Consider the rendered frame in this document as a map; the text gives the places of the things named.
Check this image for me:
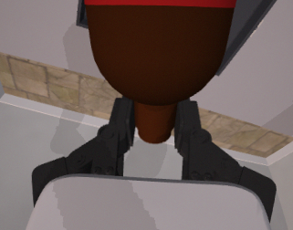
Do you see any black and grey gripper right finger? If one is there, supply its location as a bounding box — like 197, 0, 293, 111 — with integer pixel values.
174, 98, 277, 223

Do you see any dark grey rectangular tray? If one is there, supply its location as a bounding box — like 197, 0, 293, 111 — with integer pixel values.
76, 0, 277, 77

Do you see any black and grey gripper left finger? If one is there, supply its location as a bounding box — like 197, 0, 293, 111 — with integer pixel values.
32, 96, 136, 207

